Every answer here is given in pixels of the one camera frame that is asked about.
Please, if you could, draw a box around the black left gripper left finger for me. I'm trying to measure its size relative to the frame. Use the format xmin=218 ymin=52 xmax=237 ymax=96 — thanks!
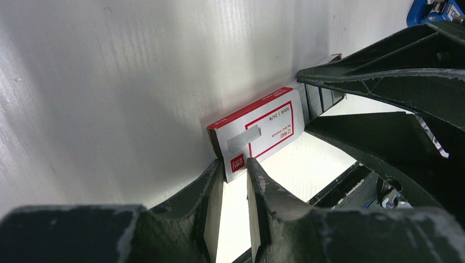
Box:
xmin=1 ymin=159 xmax=224 ymax=262

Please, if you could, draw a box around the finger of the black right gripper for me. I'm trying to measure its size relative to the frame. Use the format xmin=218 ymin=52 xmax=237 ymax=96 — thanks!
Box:
xmin=296 ymin=21 xmax=464 ymax=130
xmin=305 ymin=112 xmax=464 ymax=218

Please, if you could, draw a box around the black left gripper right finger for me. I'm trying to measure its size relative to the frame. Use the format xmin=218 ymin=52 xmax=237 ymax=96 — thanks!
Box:
xmin=247 ymin=158 xmax=464 ymax=262

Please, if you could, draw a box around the blue stapler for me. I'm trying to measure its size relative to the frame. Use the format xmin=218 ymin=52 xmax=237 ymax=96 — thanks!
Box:
xmin=406 ymin=0 xmax=464 ymax=26

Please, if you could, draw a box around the box of staples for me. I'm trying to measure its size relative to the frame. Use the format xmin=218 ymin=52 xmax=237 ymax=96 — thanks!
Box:
xmin=290 ymin=53 xmax=346 ymax=124

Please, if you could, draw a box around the red white staple box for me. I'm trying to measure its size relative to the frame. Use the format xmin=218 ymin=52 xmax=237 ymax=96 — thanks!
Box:
xmin=206 ymin=87 xmax=304 ymax=183

